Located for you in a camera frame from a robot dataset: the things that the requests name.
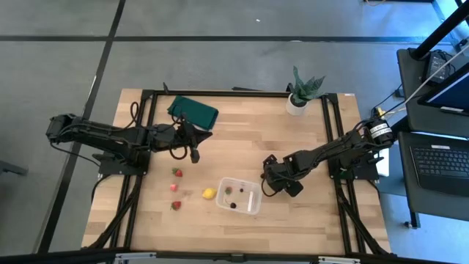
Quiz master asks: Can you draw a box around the white cable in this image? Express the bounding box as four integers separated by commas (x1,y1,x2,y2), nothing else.
402,43,469,107

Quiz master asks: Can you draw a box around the grey furniture foot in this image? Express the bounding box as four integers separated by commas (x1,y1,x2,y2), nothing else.
0,159,29,177

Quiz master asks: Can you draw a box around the black computer monitor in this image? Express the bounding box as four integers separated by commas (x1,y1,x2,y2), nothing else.
417,62,469,117

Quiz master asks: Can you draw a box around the folded dark green cloth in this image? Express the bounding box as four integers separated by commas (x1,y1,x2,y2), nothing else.
167,95,220,131

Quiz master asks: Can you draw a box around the black slanted pole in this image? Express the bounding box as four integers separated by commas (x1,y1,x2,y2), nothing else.
409,0,469,60

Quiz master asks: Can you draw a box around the black power adapter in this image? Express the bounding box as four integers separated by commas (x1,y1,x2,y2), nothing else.
424,50,451,84

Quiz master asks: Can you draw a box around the white paper sheet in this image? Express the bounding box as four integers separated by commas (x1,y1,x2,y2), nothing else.
376,157,391,177

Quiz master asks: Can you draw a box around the snake plant in white pot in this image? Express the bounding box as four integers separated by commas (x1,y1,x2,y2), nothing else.
285,65,327,117

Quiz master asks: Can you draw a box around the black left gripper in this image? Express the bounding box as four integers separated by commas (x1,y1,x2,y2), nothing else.
146,122,213,152

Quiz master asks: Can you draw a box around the black aluminium table frame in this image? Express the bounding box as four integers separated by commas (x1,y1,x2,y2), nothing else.
82,87,392,257

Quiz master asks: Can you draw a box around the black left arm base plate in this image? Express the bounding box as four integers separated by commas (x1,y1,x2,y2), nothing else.
97,148,151,176

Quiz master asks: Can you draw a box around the clear plastic tupperware container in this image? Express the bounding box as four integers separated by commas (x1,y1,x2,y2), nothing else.
215,177,263,216

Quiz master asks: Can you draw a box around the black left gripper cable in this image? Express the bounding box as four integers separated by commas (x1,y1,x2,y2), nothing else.
168,113,190,161

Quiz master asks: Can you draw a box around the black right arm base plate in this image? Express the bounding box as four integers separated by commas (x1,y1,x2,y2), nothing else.
327,150,380,180

